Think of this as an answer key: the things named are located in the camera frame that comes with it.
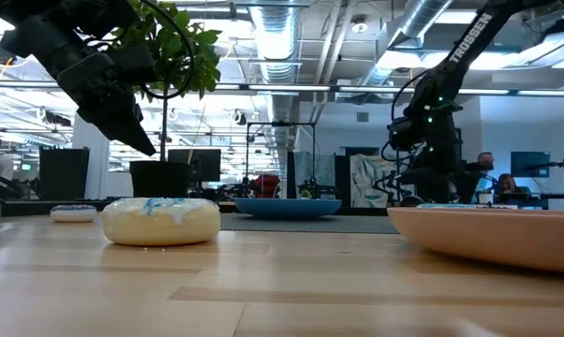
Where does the white teal wall hanging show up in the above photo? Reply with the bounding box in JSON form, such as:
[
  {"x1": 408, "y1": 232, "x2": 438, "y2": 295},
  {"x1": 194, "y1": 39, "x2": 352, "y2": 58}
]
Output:
[{"x1": 349, "y1": 154, "x2": 395, "y2": 209}]

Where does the small purple iced donut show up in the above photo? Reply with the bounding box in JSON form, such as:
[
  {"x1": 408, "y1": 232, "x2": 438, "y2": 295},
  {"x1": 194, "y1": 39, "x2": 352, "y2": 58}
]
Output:
[{"x1": 50, "y1": 204, "x2": 98, "y2": 224}]

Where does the large blue iced donut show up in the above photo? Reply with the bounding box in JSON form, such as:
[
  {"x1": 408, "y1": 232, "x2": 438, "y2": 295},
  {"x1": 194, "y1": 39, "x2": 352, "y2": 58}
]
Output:
[{"x1": 413, "y1": 202, "x2": 481, "y2": 210}]

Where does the black computer monitor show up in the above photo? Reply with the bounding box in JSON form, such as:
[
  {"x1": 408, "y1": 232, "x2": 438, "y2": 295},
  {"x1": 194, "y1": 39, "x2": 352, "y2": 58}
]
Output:
[{"x1": 168, "y1": 148, "x2": 222, "y2": 183}]

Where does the black rig frame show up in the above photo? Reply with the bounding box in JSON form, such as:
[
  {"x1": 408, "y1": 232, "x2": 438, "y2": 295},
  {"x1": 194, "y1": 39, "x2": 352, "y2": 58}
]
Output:
[{"x1": 245, "y1": 121, "x2": 317, "y2": 200}]

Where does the green potted plant black pot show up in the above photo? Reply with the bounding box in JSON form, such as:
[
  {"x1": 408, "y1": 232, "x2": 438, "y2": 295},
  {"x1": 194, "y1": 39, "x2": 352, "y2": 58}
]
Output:
[{"x1": 111, "y1": 0, "x2": 223, "y2": 198}]

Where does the silver ventilation duct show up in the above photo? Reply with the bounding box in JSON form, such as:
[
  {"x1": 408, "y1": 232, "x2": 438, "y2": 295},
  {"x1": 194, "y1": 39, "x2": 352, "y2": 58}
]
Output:
[
  {"x1": 248, "y1": 0, "x2": 298, "y2": 85},
  {"x1": 356, "y1": 0, "x2": 454, "y2": 90}
]

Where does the ceiling light strip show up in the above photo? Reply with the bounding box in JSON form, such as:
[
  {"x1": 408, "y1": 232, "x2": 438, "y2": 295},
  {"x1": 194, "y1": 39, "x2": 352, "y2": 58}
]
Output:
[
  {"x1": 214, "y1": 83, "x2": 333, "y2": 93},
  {"x1": 337, "y1": 86, "x2": 417, "y2": 94},
  {"x1": 457, "y1": 87, "x2": 511, "y2": 95}
]

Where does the pink plate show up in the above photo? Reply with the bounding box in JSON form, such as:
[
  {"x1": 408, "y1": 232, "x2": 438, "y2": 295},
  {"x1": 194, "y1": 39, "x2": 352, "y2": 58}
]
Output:
[{"x1": 387, "y1": 207, "x2": 564, "y2": 276}]

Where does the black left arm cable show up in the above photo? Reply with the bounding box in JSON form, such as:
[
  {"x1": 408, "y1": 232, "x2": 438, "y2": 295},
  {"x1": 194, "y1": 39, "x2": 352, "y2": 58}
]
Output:
[{"x1": 139, "y1": 0, "x2": 196, "y2": 101}]

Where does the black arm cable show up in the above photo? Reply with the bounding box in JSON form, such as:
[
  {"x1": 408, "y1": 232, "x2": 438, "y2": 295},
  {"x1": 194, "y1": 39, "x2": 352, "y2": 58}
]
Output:
[
  {"x1": 139, "y1": 0, "x2": 196, "y2": 101},
  {"x1": 390, "y1": 68, "x2": 431, "y2": 124}
]

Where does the black cabinet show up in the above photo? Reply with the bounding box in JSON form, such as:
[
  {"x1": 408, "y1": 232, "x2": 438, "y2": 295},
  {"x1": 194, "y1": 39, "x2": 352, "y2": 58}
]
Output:
[{"x1": 38, "y1": 146, "x2": 91, "y2": 201}]

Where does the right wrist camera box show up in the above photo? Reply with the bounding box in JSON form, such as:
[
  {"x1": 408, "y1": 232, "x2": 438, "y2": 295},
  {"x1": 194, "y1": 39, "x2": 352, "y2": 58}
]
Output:
[{"x1": 388, "y1": 115, "x2": 427, "y2": 152}]

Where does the red bag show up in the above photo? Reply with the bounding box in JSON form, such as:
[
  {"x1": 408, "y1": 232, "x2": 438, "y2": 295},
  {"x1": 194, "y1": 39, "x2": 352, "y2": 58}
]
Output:
[{"x1": 253, "y1": 173, "x2": 282, "y2": 199}]

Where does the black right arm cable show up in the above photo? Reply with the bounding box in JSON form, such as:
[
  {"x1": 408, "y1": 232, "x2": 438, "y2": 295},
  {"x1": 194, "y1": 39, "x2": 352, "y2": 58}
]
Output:
[{"x1": 390, "y1": 68, "x2": 431, "y2": 124}]

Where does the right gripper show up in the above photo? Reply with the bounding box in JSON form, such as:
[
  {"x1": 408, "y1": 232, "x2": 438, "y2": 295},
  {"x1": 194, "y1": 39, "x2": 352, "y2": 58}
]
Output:
[{"x1": 420, "y1": 107, "x2": 462, "y2": 203}]

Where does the blue plate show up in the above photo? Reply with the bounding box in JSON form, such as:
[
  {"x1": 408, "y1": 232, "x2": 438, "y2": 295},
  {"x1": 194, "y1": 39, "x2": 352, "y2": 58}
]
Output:
[{"x1": 232, "y1": 197, "x2": 343, "y2": 220}]

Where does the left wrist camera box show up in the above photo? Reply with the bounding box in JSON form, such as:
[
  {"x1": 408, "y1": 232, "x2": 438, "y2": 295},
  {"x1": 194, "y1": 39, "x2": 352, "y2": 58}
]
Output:
[{"x1": 104, "y1": 42, "x2": 157, "y2": 86}]

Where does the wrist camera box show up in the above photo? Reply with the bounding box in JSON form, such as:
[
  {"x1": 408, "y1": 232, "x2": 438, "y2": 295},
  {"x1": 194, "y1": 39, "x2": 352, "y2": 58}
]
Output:
[
  {"x1": 104, "y1": 42, "x2": 157, "y2": 86},
  {"x1": 388, "y1": 115, "x2": 427, "y2": 152}
]

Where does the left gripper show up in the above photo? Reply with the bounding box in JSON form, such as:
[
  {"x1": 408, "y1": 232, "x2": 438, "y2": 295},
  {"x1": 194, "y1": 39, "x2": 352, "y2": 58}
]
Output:
[{"x1": 56, "y1": 51, "x2": 157, "y2": 157}]

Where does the black desk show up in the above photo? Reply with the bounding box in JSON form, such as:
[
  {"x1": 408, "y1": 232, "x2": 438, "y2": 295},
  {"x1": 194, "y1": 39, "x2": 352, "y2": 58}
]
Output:
[{"x1": 490, "y1": 190, "x2": 564, "y2": 211}]

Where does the large white iced donut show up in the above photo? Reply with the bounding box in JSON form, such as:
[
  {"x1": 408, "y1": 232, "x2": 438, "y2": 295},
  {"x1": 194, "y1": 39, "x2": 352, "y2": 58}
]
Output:
[{"x1": 101, "y1": 197, "x2": 222, "y2": 247}]

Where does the blue wall screen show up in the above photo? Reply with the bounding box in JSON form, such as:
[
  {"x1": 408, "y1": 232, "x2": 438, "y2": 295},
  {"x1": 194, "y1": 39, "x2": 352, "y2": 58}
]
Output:
[{"x1": 510, "y1": 151, "x2": 551, "y2": 179}]

